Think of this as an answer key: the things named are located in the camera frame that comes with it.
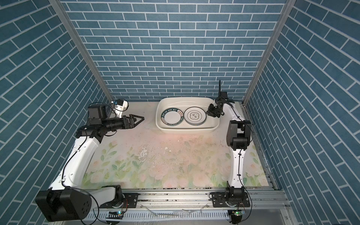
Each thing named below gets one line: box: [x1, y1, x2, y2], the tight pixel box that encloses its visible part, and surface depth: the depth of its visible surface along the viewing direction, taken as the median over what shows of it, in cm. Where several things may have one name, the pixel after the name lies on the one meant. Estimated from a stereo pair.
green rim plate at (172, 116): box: [160, 107, 185, 127], surface depth 111 cm
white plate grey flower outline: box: [183, 106, 207, 125], surface depth 111 cm
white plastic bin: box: [155, 97, 220, 134], surface depth 110 cm
